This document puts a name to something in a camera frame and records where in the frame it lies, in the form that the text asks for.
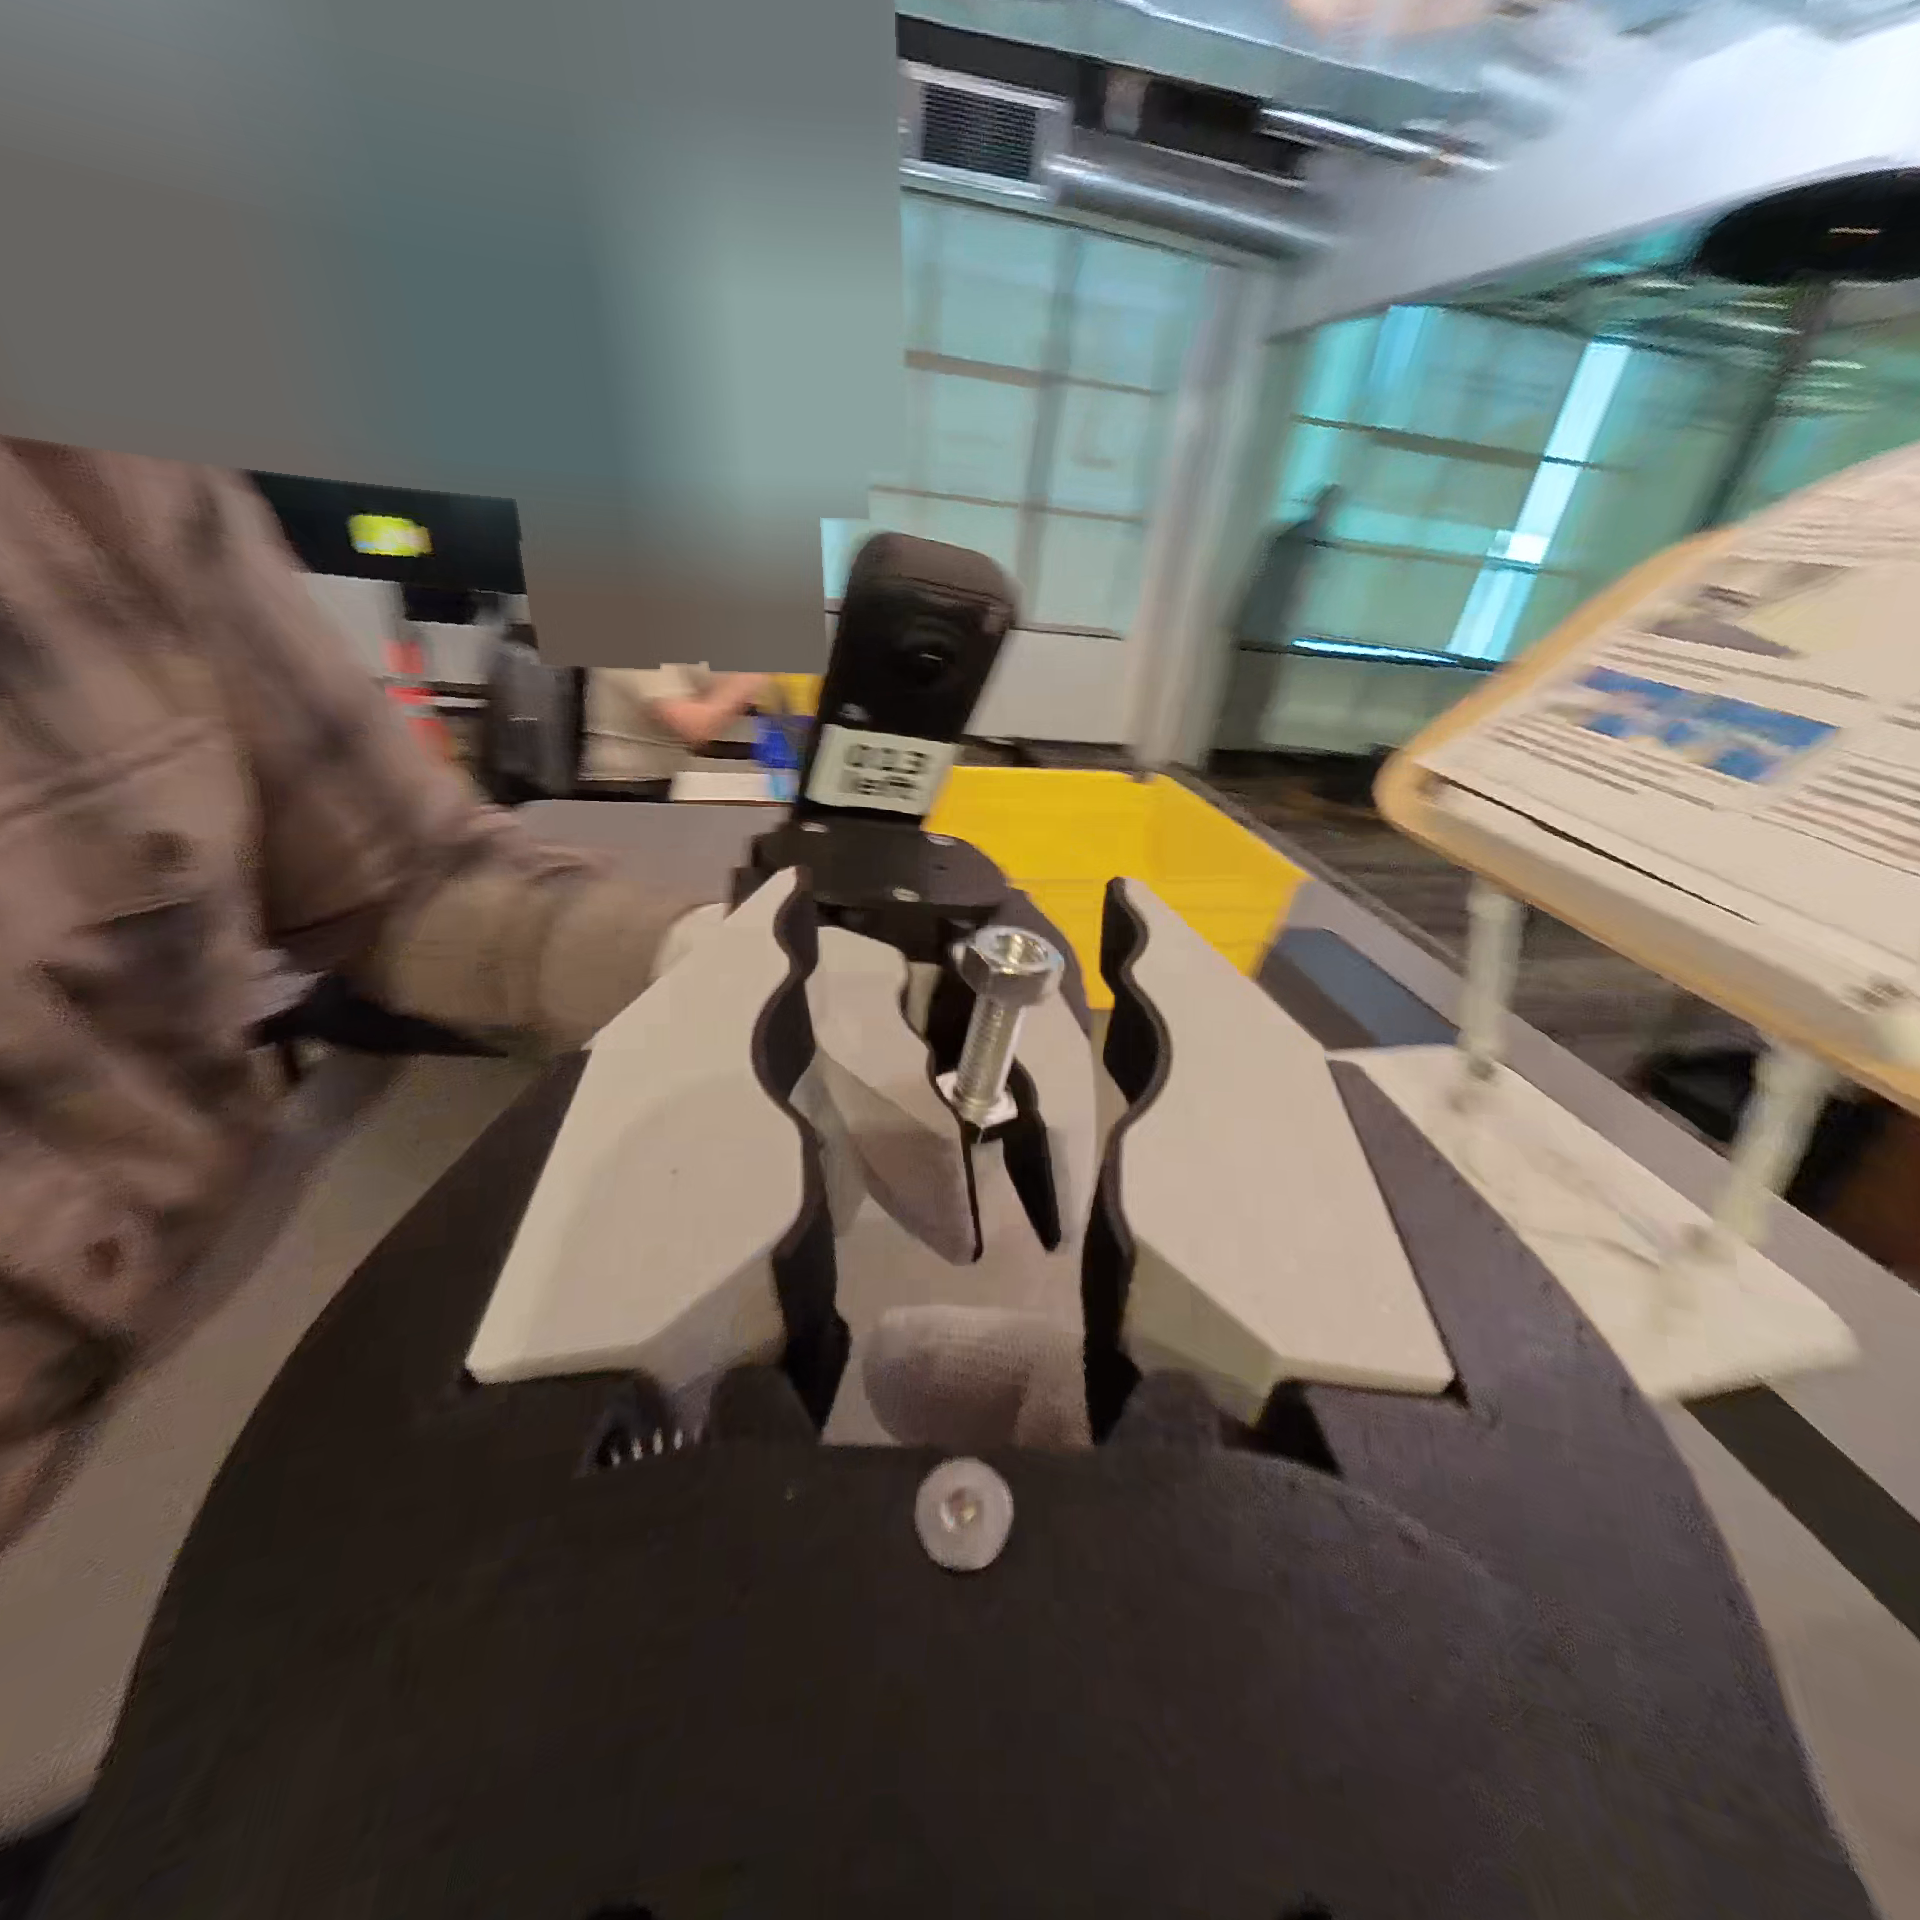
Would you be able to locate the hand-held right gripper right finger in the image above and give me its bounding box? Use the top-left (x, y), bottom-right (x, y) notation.
top-left (1084, 876), bottom-right (1460, 1417)

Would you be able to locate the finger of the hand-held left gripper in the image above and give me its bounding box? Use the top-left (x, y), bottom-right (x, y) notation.
top-left (791, 924), bottom-right (997, 1265)
top-left (979, 1036), bottom-right (1076, 1255)

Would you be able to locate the black floor lamp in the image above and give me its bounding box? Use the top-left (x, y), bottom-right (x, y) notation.
top-left (1690, 165), bottom-right (1920, 458)

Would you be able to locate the person's left hand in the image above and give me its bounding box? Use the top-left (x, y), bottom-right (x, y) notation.
top-left (642, 893), bottom-right (744, 983)

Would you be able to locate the silver hex bolt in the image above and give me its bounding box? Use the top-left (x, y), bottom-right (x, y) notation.
top-left (936, 922), bottom-right (1071, 1136)

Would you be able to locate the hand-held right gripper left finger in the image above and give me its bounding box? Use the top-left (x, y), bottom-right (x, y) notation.
top-left (466, 869), bottom-right (834, 1417)

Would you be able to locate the wooden document stand white base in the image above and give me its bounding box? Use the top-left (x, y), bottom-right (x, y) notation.
top-left (1336, 435), bottom-right (1920, 1412)

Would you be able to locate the yellow plastic bin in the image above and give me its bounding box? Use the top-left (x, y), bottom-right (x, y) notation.
top-left (917, 761), bottom-right (1315, 997)

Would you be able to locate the black round pad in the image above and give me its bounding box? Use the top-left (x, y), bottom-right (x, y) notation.
top-left (257, 983), bottom-right (549, 1062)

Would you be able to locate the person's left forearm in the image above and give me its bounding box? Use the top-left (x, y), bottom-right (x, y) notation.
top-left (355, 834), bottom-right (710, 1058)

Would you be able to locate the printed instruction sheet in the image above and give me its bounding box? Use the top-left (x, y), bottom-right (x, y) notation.
top-left (1420, 450), bottom-right (1920, 1016)

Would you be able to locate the dark wall screen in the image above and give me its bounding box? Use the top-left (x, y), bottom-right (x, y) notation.
top-left (253, 467), bottom-right (530, 697)

